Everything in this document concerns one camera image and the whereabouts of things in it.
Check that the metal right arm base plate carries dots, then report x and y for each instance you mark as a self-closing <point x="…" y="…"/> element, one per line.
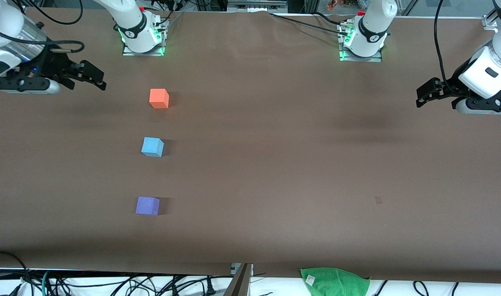
<point x="129" y="52"/>

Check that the orange toy clutter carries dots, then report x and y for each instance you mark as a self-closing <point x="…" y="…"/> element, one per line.
<point x="340" y="4"/>

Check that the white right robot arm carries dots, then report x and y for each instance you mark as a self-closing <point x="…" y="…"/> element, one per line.
<point x="131" y="24"/>

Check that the orange cube block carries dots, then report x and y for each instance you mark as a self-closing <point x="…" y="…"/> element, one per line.
<point x="158" y="98"/>

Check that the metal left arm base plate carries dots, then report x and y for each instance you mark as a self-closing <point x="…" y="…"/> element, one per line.
<point x="375" y="58"/>

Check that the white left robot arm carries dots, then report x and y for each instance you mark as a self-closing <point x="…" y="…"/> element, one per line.
<point x="373" y="24"/>

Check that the brown table cover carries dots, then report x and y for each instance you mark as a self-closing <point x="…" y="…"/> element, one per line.
<point x="275" y="176"/>

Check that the aluminium post with bracket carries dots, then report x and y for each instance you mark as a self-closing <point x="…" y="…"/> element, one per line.
<point x="240" y="283"/>

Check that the light blue cube block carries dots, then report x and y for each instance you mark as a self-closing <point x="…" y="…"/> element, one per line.
<point x="152" y="146"/>

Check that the grey metal frame rail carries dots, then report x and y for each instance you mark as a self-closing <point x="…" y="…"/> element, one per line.
<point x="256" y="5"/>

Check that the aluminium corner bracket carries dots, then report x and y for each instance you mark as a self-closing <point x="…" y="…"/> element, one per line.
<point x="490" y="21"/>

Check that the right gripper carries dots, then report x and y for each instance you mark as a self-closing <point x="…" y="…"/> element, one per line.
<point x="54" y="64"/>

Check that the green cloth with label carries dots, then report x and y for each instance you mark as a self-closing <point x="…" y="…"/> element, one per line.
<point x="336" y="283"/>

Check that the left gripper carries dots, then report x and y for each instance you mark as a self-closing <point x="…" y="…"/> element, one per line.
<point x="451" y="87"/>

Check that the purple cube block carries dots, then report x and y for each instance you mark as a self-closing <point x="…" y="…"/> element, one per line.
<point x="147" y="206"/>

